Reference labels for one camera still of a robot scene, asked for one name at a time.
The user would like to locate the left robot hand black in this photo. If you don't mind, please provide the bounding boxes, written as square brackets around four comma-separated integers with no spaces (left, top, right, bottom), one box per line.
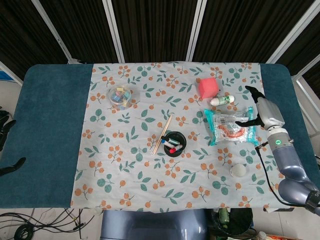
[0,119,27,177]

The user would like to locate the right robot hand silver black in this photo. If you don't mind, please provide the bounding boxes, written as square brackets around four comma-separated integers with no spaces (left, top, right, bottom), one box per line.
[234,85,286,131]

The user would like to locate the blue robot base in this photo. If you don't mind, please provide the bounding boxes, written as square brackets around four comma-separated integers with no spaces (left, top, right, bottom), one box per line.
[99,209,209,240]

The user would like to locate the green marker with black cap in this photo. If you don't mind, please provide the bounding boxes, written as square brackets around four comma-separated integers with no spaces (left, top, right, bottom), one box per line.
[161,135,181,146]

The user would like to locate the black mesh pen holder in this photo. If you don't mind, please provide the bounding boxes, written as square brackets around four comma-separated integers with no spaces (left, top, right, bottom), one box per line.
[163,130,187,158]

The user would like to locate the clear teal snack package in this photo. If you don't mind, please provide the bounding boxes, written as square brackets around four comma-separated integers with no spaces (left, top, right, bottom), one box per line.
[203,106,260,147]

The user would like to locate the white green tube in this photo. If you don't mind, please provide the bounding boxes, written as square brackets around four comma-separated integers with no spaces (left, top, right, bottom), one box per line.
[209,94,236,107]

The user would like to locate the teal table cover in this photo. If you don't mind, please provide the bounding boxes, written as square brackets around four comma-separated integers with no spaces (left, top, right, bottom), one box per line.
[0,63,320,210]

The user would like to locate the pink foam cube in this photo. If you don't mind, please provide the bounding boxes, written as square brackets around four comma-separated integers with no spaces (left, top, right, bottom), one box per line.
[198,77,220,100]

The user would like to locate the white grey ball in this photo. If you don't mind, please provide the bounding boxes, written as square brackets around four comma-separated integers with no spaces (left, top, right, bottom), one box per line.
[229,163,247,179]

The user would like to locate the wooden chopstick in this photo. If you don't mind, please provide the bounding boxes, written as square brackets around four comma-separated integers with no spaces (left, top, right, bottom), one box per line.
[152,116,172,155]
[155,114,174,149]

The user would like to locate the black bin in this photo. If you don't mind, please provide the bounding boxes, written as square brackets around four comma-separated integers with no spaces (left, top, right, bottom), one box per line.
[212,207,256,236]

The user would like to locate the green bottle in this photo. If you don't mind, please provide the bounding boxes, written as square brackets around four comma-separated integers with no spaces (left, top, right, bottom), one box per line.
[218,208,231,230]

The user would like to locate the clear jar of binder clips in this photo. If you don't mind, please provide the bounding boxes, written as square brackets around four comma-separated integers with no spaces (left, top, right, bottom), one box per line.
[107,85,133,111]

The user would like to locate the floral tablecloth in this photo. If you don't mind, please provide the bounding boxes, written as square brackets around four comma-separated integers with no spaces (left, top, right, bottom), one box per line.
[70,61,292,210]

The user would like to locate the black folding partition screen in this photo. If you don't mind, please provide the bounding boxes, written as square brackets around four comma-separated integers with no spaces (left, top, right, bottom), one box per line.
[0,0,320,85]

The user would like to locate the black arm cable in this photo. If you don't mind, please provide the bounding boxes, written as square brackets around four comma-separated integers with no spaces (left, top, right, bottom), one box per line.
[254,141,311,208]

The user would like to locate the black floor cables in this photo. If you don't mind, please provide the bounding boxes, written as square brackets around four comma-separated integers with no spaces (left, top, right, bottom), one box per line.
[0,207,101,240]

